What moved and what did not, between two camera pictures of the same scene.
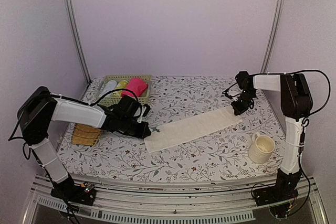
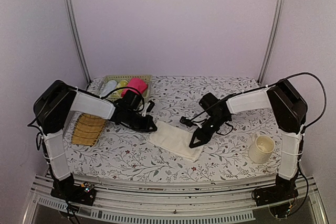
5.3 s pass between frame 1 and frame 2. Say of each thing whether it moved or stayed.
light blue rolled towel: stayed
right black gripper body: moved
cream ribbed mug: stayed
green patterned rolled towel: stayed
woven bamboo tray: stayed
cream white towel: moved
